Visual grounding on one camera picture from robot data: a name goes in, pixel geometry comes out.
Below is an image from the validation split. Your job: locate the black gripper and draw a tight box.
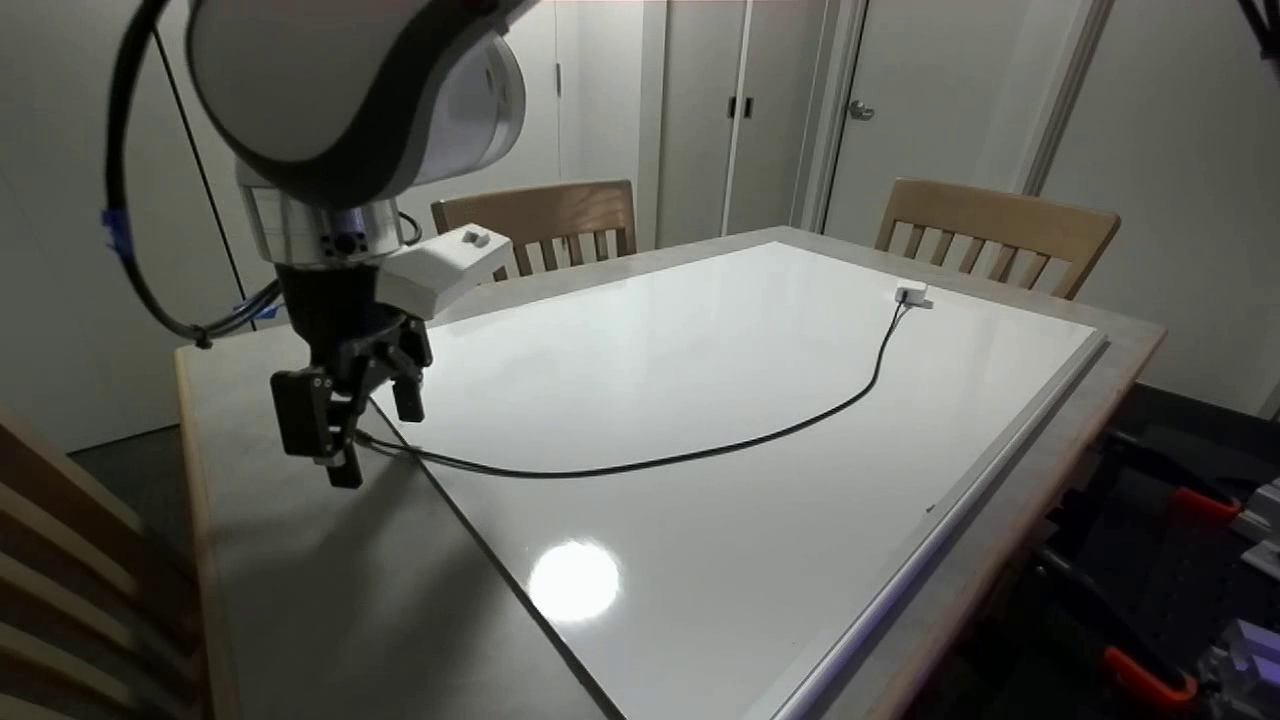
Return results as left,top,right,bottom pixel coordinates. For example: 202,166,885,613
268,254,437,490

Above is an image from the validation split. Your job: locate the black charger cable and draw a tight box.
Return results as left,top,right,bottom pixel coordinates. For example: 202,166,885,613
353,298,911,483

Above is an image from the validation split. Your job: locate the wooden slat-back chair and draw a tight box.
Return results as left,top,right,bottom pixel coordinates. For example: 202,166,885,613
0,421,210,720
428,174,641,287
870,174,1124,304

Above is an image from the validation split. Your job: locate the white door with lever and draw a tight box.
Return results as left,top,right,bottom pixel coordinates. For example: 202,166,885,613
395,0,570,298

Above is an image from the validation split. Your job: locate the white closet door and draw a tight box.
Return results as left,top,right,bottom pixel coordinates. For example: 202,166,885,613
729,0,829,241
656,0,736,252

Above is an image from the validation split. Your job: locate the white door with knob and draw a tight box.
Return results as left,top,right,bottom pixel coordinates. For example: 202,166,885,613
820,0,1077,252

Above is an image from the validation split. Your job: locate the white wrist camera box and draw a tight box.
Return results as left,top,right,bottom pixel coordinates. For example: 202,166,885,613
373,219,516,324

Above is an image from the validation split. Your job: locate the white whiteboard with aluminium rail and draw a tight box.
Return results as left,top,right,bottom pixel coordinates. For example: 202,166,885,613
330,234,1112,720

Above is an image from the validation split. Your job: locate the orange handled black clamp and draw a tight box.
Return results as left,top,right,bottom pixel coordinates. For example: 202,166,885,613
1159,474,1254,531
1093,641,1205,711

